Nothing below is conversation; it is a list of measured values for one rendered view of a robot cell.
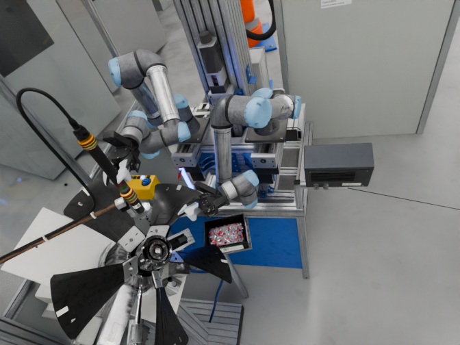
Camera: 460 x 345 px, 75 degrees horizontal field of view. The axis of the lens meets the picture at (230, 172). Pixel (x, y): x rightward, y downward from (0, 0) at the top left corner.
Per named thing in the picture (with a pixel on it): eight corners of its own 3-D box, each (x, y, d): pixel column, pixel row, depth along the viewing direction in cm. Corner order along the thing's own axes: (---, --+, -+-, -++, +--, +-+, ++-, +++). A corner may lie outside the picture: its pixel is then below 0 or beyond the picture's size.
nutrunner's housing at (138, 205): (141, 222, 111) (64, 126, 78) (139, 214, 113) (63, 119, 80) (150, 216, 111) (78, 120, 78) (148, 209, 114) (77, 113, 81)
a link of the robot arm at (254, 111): (278, 92, 160) (225, 94, 115) (306, 95, 153) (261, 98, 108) (276, 116, 164) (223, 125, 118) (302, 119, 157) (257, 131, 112)
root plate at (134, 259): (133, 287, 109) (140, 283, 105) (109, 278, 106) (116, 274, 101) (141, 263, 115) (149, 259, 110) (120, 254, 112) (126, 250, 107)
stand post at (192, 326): (203, 348, 198) (144, 298, 133) (206, 333, 204) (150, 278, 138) (209, 348, 197) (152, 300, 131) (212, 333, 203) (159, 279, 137)
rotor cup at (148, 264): (155, 283, 117) (170, 276, 108) (120, 269, 112) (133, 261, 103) (166, 248, 126) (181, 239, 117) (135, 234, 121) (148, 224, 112)
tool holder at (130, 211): (130, 226, 107) (116, 210, 100) (126, 212, 112) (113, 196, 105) (152, 213, 108) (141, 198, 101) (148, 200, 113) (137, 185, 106)
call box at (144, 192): (131, 200, 167) (122, 189, 159) (137, 187, 173) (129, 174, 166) (157, 201, 162) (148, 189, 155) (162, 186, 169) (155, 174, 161)
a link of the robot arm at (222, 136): (200, 95, 120) (208, 198, 142) (224, 98, 115) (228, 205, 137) (216, 89, 128) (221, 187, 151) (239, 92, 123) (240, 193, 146)
